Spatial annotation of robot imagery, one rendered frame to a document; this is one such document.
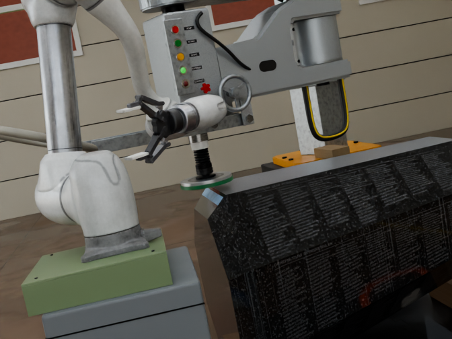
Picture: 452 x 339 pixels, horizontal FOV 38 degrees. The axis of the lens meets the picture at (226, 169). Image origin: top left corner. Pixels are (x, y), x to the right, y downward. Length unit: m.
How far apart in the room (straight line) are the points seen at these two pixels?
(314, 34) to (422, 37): 6.72
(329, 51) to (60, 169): 1.44
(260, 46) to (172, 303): 1.36
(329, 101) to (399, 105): 5.86
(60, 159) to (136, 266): 0.43
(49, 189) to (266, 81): 1.14
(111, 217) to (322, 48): 1.48
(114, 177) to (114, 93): 6.96
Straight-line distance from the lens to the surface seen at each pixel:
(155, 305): 1.69
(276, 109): 8.92
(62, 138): 1.96
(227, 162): 8.84
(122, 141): 2.49
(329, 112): 3.60
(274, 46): 2.77
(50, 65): 1.99
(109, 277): 1.69
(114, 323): 1.70
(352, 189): 2.65
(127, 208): 1.78
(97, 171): 1.76
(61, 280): 1.70
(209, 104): 2.07
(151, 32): 2.67
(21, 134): 2.22
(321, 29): 2.93
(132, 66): 2.04
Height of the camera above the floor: 1.29
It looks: 8 degrees down
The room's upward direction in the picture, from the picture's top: 11 degrees counter-clockwise
